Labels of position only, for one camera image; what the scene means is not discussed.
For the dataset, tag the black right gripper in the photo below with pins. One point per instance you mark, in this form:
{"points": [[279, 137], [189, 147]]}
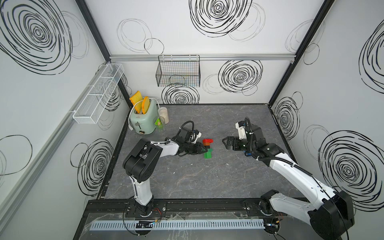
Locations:
{"points": [[235, 139]]}

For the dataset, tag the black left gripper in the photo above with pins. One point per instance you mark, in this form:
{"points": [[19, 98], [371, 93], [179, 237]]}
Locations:
{"points": [[197, 148]]}

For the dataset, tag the bright green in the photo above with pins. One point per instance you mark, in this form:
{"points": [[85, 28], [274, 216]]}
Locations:
{"points": [[208, 155]]}

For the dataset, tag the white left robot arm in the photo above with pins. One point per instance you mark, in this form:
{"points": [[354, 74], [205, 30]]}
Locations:
{"points": [[143, 159]]}

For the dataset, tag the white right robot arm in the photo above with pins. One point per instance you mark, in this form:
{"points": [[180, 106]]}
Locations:
{"points": [[329, 212]]}

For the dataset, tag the clear drinking glass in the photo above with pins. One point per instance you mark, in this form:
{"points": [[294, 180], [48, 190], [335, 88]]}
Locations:
{"points": [[161, 129]]}

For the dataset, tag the green snack packet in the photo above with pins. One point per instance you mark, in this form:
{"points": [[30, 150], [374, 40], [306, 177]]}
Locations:
{"points": [[158, 123]]}

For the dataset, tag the clear spice jar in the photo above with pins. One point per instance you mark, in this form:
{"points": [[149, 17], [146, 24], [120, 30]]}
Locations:
{"points": [[163, 113]]}

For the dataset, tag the mint green toaster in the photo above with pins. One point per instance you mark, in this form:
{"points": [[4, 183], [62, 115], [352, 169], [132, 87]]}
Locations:
{"points": [[144, 124]]}

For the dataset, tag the right toy bread slice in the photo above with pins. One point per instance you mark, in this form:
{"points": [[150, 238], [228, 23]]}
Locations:
{"points": [[145, 105]]}

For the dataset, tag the toy bread slice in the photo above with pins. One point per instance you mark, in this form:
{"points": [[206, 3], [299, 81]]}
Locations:
{"points": [[145, 105], [136, 100]]}

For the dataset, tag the left toy bread slice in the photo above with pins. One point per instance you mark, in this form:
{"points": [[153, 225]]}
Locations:
{"points": [[136, 100]]}

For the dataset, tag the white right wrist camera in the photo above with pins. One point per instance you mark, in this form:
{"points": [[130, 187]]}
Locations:
{"points": [[240, 126]]}

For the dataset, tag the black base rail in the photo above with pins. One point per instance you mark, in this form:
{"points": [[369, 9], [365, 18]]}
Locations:
{"points": [[167, 208]]}

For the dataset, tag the black wire basket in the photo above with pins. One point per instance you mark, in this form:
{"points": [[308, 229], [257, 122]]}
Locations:
{"points": [[178, 69]]}

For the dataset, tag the white slotted cable duct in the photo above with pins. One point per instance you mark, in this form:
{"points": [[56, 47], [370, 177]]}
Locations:
{"points": [[220, 224]]}

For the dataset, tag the white mesh wall shelf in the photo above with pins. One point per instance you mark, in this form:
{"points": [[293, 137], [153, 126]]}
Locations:
{"points": [[95, 102]]}

